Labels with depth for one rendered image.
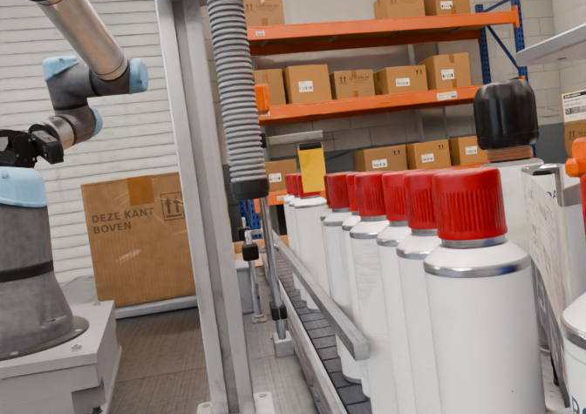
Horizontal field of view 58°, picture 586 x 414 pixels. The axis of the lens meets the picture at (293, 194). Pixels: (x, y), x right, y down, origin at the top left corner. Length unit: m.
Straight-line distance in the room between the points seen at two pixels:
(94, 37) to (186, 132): 0.55
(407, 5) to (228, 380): 4.63
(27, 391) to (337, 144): 4.86
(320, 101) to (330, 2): 1.47
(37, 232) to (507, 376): 0.60
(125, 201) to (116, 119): 3.83
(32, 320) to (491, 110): 0.65
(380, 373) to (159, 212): 0.80
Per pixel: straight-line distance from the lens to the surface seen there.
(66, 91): 1.26
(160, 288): 1.18
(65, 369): 0.69
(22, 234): 0.74
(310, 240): 0.77
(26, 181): 0.74
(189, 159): 0.56
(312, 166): 0.64
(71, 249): 5.02
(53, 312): 0.77
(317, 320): 0.76
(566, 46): 0.28
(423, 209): 0.32
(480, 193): 0.27
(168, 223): 1.16
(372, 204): 0.41
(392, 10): 4.99
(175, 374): 0.80
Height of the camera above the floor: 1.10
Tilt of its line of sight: 3 degrees down
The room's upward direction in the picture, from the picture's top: 7 degrees counter-clockwise
